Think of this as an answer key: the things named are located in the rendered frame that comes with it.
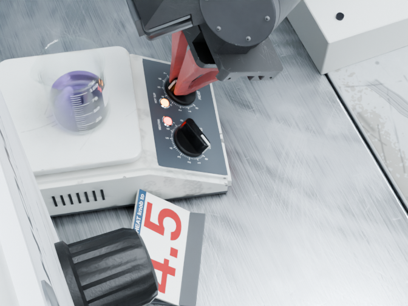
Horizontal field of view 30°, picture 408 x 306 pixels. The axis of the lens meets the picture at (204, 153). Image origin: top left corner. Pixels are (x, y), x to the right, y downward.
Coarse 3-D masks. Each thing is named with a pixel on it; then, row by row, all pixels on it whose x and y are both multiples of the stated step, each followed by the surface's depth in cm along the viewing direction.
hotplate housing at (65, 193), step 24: (144, 96) 69; (144, 120) 68; (144, 144) 66; (96, 168) 65; (120, 168) 65; (144, 168) 65; (168, 168) 66; (48, 192) 65; (72, 192) 66; (96, 192) 67; (120, 192) 67; (168, 192) 69; (192, 192) 70; (216, 192) 71
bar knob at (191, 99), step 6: (168, 84) 71; (174, 84) 70; (168, 90) 70; (174, 96) 70; (180, 96) 71; (186, 96) 71; (192, 96) 72; (180, 102) 71; (186, 102) 71; (192, 102) 71
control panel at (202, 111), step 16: (144, 64) 71; (160, 64) 72; (160, 80) 71; (160, 96) 70; (208, 96) 73; (160, 112) 69; (176, 112) 70; (192, 112) 71; (208, 112) 72; (160, 128) 68; (176, 128) 69; (208, 128) 71; (160, 144) 67; (160, 160) 66; (176, 160) 67; (192, 160) 68; (208, 160) 69; (224, 160) 70
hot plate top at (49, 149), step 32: (0, 64) 68; (32, 64) 68; (128, 64) 68; (32, 96) 66; (128, 96) 67; (32, 128) 65; (128, 128) 65; (32, 160) 63; (64, 160) 63; (96, 160) 63; (128, 160) 64
